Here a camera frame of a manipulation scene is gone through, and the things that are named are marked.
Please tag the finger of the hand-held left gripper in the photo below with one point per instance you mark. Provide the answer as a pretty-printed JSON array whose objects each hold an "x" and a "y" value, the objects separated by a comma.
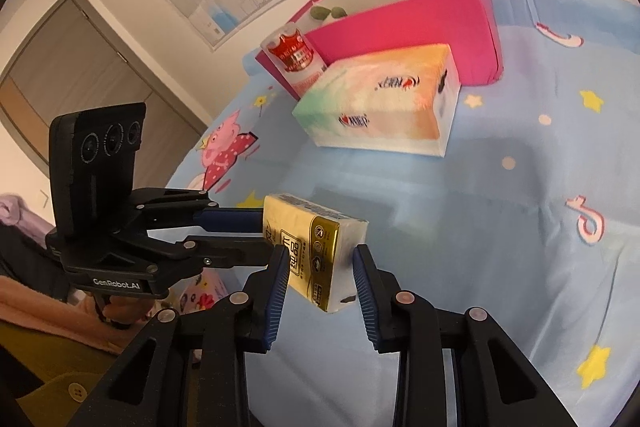
[
  {"x": 225, "y": 254},
  {"x": 235, "y": 219}
]

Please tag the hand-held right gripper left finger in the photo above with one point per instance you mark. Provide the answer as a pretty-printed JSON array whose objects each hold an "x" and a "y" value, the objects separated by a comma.
[{"x": 275, "y": 302}]

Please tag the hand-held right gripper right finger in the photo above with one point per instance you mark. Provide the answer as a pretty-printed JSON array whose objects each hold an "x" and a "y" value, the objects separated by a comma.
[{"x": 365, "y": 297}]

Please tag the yellow tissue packet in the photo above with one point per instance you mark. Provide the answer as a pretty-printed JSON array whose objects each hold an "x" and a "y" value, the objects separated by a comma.
[{"x": 310, "y": 247}]

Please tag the pink storage box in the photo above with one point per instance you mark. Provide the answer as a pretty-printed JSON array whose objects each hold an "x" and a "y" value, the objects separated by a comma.
[{"x": 400, "y": 27}]

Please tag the person's left forearm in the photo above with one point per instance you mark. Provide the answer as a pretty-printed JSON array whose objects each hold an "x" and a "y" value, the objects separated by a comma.
[{"x": 45, "y": 312}]

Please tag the green soft item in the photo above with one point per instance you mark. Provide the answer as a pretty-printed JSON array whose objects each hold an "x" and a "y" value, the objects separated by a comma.
[{"x": 325, "y": 13}]

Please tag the person's left hand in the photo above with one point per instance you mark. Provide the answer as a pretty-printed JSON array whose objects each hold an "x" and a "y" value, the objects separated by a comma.
[{"x": 130, "y": 309}]

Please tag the purple clothing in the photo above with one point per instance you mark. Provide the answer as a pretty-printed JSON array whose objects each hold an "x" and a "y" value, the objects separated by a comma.
[{"x": 15, "y": 209}]

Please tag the dark cloth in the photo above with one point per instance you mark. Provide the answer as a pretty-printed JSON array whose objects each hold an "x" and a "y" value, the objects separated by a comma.
[{"x": 25, "y": 257}]

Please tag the grey door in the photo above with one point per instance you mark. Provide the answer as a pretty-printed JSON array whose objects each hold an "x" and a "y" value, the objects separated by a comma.
[{"x": 75, "y": 57}]

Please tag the pastel colourful tissue pack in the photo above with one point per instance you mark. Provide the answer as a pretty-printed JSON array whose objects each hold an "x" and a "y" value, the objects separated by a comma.
[{"x": 375, "y": 102}]

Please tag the person's olive garment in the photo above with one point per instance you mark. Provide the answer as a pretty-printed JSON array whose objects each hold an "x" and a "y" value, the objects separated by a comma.
[{"x": 50, "y": 367}]

